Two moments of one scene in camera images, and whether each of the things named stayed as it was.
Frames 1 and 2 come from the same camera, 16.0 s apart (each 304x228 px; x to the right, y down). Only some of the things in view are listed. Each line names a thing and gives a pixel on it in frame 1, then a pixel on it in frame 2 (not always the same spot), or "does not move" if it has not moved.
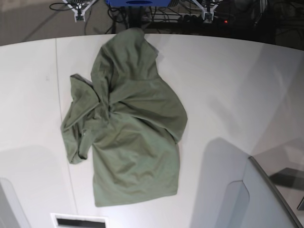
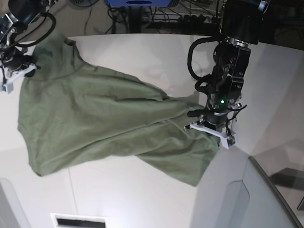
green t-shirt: x=132 y=118 → x=71 y=114
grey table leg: x=134 y=16 does not move
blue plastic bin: x=152 y=3 does not move
